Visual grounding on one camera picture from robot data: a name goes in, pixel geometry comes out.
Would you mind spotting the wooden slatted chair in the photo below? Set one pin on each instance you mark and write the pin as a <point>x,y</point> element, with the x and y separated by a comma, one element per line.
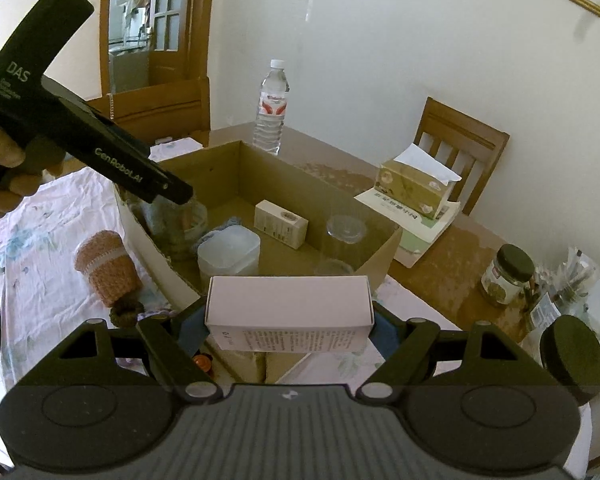
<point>460,135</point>

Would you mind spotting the printed booklet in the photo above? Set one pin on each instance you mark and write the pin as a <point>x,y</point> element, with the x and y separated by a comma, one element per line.
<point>420,240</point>

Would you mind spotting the small jar with black lid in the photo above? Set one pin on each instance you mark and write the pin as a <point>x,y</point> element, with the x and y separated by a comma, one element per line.
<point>507,275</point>

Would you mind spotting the clear water bottle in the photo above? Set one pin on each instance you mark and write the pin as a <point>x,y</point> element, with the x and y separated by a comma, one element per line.
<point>271,110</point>

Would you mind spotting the yellow tissue box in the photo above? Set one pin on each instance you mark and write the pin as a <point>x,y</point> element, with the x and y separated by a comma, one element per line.
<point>415,185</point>

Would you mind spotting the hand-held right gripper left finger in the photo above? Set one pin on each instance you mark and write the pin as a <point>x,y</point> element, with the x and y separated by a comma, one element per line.
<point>192,332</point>

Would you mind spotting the clear tape roll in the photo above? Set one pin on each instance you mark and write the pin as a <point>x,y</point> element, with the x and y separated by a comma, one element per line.
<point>180,232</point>

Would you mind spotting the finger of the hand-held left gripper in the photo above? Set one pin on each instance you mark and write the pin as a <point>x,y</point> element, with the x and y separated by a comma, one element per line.
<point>175,190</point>

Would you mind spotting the bag of small bottles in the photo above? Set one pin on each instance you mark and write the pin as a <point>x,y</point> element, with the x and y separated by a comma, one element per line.
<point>575,280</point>

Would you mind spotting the brown scrunchie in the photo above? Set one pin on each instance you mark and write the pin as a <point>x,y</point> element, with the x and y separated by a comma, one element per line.
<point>126,314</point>

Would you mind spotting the white rectangular box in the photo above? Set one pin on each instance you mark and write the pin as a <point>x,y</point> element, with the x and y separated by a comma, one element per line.
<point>290,305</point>

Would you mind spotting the large jar with black lid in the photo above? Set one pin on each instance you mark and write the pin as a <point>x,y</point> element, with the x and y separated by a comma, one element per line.
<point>572,352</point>

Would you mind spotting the small dark orange-capped bottle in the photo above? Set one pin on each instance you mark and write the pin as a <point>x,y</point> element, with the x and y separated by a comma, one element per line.
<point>203,362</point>

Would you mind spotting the pink floral cloth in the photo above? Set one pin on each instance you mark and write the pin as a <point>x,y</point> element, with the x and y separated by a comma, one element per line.
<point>40,240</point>

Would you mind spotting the person's left hand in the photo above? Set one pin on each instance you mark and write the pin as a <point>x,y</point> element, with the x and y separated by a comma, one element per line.
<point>2,145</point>

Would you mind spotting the clear plastic cup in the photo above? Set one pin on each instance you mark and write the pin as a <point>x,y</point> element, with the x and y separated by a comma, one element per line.
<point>345,235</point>
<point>335,267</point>

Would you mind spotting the grey knitted sleeve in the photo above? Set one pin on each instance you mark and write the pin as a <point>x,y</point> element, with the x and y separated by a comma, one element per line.
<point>228,225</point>

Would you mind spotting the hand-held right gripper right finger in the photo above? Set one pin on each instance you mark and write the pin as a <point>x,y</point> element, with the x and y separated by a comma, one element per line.
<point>387,335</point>

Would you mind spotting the wooden glazed door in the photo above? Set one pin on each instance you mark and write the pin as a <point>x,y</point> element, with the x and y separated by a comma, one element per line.
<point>180,10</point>

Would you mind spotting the white plastic container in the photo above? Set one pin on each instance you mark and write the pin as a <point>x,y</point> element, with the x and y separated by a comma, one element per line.
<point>228,252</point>

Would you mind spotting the wooden desktop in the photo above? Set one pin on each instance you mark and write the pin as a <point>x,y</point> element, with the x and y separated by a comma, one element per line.
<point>445,260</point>

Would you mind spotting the cardboard box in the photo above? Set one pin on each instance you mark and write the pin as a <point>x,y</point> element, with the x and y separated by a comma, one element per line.
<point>310,185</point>

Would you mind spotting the small beige printed box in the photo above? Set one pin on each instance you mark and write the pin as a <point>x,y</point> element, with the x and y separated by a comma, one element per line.
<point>280,222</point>

